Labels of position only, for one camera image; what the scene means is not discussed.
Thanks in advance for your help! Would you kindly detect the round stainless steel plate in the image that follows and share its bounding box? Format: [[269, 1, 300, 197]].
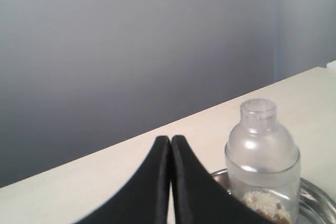
[[211, 169, 335, 223]]

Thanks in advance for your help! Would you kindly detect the clear plastic shaker bottle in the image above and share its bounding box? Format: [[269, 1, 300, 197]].
[[225, 98, 301, 223]]

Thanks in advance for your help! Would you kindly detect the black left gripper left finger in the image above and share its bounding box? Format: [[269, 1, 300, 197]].
[[77, 136, 171, 223]]

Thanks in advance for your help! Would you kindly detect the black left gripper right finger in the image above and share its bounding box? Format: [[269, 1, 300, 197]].
[[171, 135, 271, 224]]

